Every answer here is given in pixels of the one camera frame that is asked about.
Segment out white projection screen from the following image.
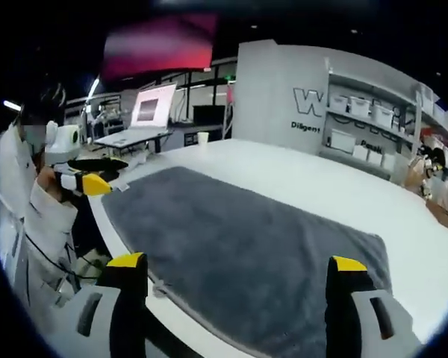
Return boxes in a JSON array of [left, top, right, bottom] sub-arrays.
[[128, 84, 178, 130]]

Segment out black cable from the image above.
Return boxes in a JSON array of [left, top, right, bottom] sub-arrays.
[[25, 233, 104, 280]]

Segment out person's head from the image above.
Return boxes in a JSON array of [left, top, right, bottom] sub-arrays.
[[13, 81, 67, 154]]

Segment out wooden tray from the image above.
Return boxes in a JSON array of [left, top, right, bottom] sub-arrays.
[[425, 201, 448, 234]]

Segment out person's left hand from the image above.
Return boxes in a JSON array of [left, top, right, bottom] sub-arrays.
[[35, 165, 63, 196]]

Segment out grey fluffy towel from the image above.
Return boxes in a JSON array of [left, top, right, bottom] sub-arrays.
[[100, 166, 393, 354]]

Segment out grey desk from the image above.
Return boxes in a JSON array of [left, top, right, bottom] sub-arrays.
[[93, 128, 175, 157]]

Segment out black monitor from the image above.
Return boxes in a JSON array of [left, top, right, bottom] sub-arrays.
[[192, 104, 225, 127]]

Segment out person in white coat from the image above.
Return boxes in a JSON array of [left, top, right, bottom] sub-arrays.
[[0, 122, 83, 321]]

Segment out grey metal shelving rack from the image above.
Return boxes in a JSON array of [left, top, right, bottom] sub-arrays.
[[319, 57, 448, 187]]

